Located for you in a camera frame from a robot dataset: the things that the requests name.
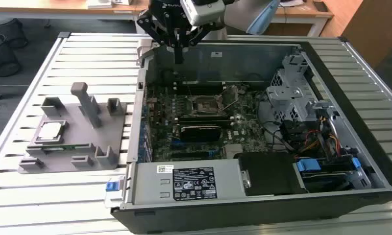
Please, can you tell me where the blue case latch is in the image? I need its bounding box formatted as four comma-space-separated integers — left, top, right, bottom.
105, 180, 123, 191

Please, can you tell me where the black installed RAM stick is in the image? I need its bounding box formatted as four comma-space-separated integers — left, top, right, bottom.
178, 116, 229, 122
178, 120, 232, 127

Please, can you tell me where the wooden cabinet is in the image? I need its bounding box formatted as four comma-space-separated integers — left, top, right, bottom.
320, 0, 392, 69

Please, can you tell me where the black graphics card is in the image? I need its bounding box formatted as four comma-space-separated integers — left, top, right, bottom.
178, 125, 222, 142

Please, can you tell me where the metal socket cover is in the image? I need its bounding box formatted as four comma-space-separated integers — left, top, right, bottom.
217, 84, 241, 111

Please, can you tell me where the silver chipset heatsink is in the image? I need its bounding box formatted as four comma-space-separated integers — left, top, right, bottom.
225, 144, 244, 159

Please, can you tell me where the grey power supply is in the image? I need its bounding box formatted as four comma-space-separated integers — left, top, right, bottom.
130, 161, 249, 205

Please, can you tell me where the silver CPU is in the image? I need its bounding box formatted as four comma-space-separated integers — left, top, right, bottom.
38, 121, 65, 139

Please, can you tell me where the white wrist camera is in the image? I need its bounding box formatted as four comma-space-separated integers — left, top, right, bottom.
178, 0, 226, 26

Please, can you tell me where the white book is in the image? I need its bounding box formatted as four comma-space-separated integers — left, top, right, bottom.
86, 0, 114, 10

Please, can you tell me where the coloured wire bundle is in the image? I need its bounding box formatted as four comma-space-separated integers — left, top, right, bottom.
293, 115, 344, 160

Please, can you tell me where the black mesh waste bin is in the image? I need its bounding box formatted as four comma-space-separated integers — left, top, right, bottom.
0, 18, 30, 49
0, 33, 22, 78

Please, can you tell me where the grey parts rack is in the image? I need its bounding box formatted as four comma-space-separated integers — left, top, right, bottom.
17, 82, 127, 175

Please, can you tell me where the green RAM stick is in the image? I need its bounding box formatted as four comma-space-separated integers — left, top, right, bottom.
41, 144, 89, 150

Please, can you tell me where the CPU socket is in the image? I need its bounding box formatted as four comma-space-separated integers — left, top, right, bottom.
189, 94, 228, 116

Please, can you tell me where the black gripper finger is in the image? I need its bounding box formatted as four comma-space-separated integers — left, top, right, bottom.
178, 21, 217, 64
135, 9, 181, 64

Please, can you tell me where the silver drive cage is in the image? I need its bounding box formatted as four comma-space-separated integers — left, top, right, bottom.
265, 55, 317, 123

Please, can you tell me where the black PC case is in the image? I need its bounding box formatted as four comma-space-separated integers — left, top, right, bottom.
109, 36, 392, 235

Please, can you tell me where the wooden desk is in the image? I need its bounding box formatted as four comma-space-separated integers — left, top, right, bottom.
0, 0, 334, 37

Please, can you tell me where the green motherboard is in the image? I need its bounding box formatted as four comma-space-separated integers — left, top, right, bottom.
145, 84, 268, 162

